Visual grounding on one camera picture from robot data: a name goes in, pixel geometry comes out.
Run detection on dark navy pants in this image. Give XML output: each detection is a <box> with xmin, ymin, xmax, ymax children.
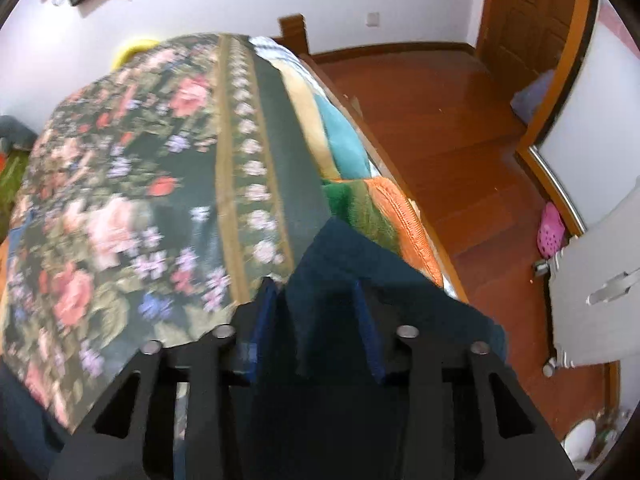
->
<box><xmin>1</xmin><ymin>219</ymin><xmax>506</xmax><ymax>479</ymax></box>

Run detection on pink croc slipper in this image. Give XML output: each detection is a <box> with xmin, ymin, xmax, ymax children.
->
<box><xmin>536</xmin><ymin>202</ymin><xmax>565</xmax><ymax>259</ymax></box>

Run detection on floral dark green bedspread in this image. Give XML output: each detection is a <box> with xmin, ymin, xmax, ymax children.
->
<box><xmin>1</xmin><ymin>34</ymin><xmax>330</xmax><ymax>430</ymax></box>

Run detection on colourful striped quilt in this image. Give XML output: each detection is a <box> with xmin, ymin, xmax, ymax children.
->
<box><xmin>250</xmin><ymin>36</ymin><xmax>459</xmax><ymax>298</ymax></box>

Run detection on white sliding wardrobe door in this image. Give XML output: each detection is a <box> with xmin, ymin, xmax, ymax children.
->
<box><xmin>522</xmin><ymin>0</ymin><xmax>639</xmax><ymax>234</ymax></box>

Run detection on yellow curved tube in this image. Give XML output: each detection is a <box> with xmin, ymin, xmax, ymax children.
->
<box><xmin>110</xmin><ymin>39</ymin><xmax>160</xmax><ymax>72</ymax></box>

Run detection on wooden door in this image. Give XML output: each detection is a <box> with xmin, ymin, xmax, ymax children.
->
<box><xmin>475</xmin><ymin>0</ymin><xmax>594</xmax><ymax>98</ymax></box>

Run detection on white wall socket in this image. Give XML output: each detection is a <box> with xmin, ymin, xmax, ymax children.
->
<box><xmin>366</xmin><ymin>12</ymin><xmax>380</xmax><ymax>27</ymax></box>

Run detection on wooden bed frame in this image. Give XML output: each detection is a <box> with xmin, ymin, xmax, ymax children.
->
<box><xmin>272</xmin><ymin>14</ymin><xmax>469</xmax><ymax>302</ymax></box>

